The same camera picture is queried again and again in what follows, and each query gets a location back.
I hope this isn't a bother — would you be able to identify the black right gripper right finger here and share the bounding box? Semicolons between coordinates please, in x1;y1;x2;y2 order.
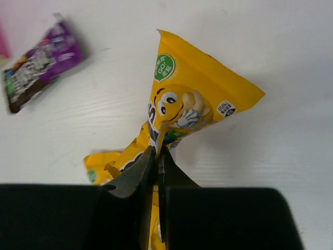
158;147;200;249

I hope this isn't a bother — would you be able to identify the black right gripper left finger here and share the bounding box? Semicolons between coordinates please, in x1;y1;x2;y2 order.
103;146;157;249

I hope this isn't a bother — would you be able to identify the yellow M&M peanut packet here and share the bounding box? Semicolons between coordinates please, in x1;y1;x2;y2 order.
114;29;266;183

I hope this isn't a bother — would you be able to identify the beige Cakes paper bag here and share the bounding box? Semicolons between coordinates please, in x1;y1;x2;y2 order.
0;25;12;68

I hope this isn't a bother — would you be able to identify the yellow snack bar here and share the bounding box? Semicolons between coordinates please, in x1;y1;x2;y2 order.
83;151;122;185

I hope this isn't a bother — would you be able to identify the purple brown M&M packet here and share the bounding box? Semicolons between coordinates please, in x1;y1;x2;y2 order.
1;14;83;114

